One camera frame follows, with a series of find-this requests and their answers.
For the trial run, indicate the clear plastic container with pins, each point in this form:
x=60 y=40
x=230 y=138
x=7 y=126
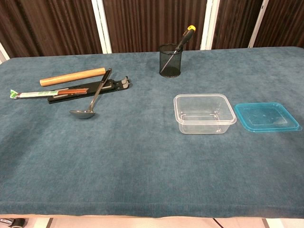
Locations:
x=204 y=123

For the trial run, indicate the blue plastic lid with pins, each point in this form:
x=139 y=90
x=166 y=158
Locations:
x=266 y=116

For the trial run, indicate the blue velvet tablecloth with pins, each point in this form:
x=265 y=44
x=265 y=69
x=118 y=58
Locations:
x=142 y=154

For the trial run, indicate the black flat folding stand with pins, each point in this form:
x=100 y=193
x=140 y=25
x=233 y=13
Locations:
x=109 y=86

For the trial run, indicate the black mesh pen holder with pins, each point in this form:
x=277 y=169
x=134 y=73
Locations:
x=169 y=65

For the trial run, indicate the stainless steel ladle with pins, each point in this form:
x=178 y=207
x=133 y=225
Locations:
x=82 y=114

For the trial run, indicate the wooden rolling pin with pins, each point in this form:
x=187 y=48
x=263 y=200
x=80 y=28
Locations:
x=71 y=77

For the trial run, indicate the dark brown ribbed partition panel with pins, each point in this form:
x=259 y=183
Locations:
x=47 y=26
x=147 y=21
x=235 y=23
x=285 y=23

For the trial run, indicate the chopsticks in paper sleeve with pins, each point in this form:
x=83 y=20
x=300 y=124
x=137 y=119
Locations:
x=33 y=94

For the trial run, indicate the silver and black metal fitting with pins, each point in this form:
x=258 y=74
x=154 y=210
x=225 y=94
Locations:
x=12 y=222

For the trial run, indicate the white partition frame post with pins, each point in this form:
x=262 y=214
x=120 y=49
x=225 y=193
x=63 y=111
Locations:
x=257 y=26
x=3 y=53
x=210 y=23
x=102 y=26

